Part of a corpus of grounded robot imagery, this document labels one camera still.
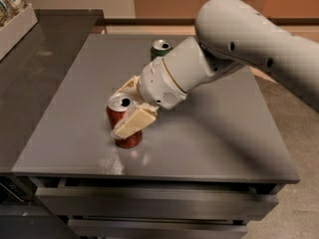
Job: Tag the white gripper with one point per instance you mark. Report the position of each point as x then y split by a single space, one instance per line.
159 83

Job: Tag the red Coca-Cola can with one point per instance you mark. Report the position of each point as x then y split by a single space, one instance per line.
116 108

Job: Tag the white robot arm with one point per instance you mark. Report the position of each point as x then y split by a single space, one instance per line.
229 35

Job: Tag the green soda can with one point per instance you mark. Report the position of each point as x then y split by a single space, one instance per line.
160 48

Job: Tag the dark grey side counter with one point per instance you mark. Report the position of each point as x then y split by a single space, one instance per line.
30 76

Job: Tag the upper steel drawer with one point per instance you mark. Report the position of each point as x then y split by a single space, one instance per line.
188 202

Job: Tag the steel drawer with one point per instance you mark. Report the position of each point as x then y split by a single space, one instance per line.
188 202
155 230

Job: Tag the lower steel drawer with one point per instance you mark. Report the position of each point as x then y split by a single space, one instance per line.
155 230

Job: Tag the white snack box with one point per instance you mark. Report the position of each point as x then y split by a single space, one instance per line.
16 29

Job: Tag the snack packets in box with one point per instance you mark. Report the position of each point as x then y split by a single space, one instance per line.
9 9

